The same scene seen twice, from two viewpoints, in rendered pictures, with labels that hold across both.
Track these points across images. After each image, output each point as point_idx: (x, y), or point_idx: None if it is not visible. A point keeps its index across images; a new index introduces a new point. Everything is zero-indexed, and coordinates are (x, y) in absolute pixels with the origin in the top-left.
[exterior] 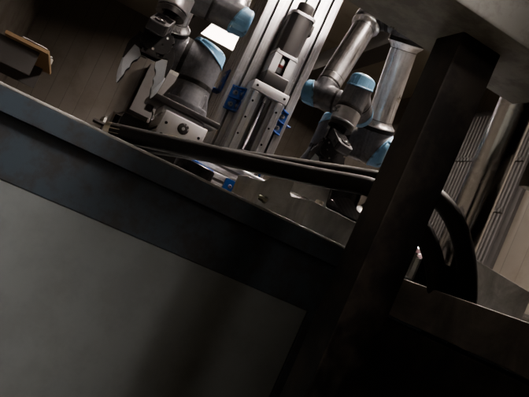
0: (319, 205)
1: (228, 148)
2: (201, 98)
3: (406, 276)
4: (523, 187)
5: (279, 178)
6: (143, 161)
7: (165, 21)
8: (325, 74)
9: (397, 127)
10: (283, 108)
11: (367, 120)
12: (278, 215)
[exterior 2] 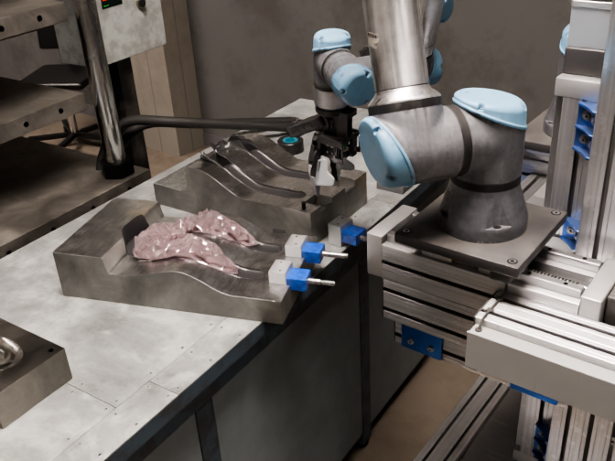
0: (211, 151)
1: (234, 118)
2: (550, 106)
3: (145, 182)
4: (84, 110)
5: (206, 128)
6: None
7: (365, 47)
8: None
9: (135, 90)
10: (578, 101)
11: (334, 92)
12: (207, 148)
